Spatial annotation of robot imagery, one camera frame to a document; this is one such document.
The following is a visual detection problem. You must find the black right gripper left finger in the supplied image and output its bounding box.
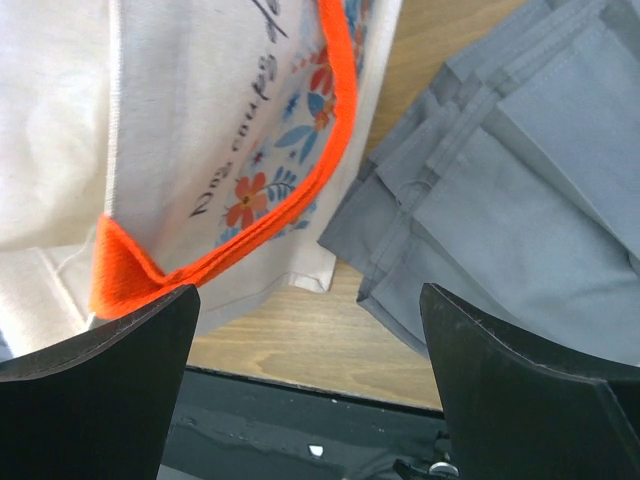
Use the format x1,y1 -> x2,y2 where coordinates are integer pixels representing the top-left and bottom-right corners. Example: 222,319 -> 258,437
1,286 -> 200,479

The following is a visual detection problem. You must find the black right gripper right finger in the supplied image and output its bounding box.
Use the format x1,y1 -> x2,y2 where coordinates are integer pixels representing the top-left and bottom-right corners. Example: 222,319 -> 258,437
420,284 -> 639,479

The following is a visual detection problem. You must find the beige canvas tote bag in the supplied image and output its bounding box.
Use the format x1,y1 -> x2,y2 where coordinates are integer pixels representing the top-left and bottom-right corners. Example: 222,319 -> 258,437
1,1 -> 401,360

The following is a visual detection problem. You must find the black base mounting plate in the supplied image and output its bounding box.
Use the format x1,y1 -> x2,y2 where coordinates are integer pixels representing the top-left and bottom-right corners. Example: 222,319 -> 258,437
158,367 -> 460,479

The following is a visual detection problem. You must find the grey pleated skirt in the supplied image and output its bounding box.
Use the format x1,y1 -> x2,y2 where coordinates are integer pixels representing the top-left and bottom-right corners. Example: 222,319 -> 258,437
319,1 -> 639,365

